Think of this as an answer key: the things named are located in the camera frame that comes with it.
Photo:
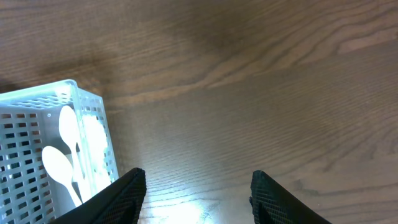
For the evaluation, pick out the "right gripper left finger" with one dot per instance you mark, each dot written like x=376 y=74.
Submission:
x=120 y=202

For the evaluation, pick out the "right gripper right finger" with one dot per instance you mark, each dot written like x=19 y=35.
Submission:
x=273 y=204

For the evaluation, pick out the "white plastic spoon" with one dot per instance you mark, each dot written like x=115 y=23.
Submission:
x=60 y=169
x=70 y=134
x=97 y=143

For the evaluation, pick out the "clear white perforated basket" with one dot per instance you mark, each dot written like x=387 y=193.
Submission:
x=29 y=122

